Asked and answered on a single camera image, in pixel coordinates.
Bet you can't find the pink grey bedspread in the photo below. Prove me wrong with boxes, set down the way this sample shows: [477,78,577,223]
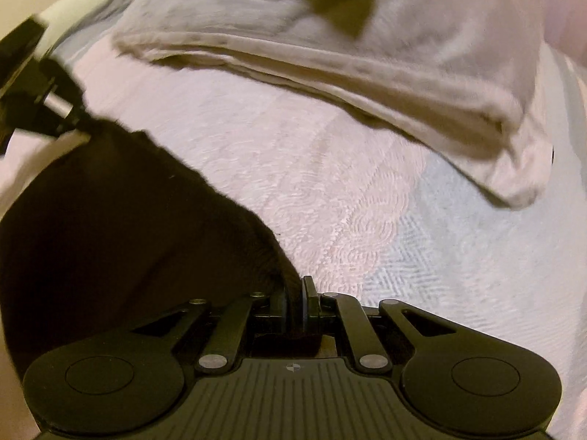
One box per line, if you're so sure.
[0,0,587,440]

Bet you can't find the grey and black TJC sweater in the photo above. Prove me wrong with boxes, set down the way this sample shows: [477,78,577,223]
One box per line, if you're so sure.
[1,119,302,374]

